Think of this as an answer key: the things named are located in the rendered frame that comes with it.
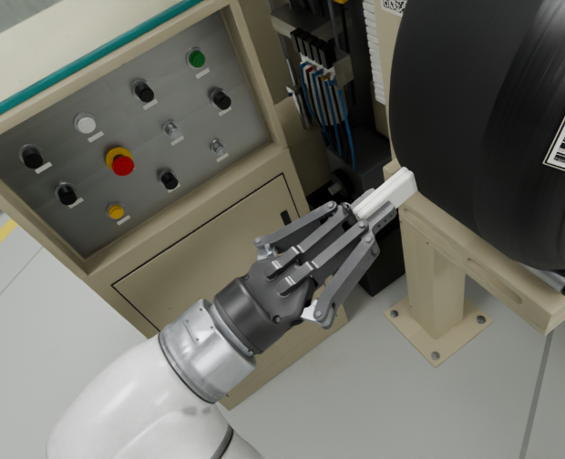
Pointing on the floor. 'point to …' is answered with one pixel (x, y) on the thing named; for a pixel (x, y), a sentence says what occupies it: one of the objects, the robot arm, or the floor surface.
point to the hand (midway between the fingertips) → (385, 199)
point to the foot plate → (468, 329)
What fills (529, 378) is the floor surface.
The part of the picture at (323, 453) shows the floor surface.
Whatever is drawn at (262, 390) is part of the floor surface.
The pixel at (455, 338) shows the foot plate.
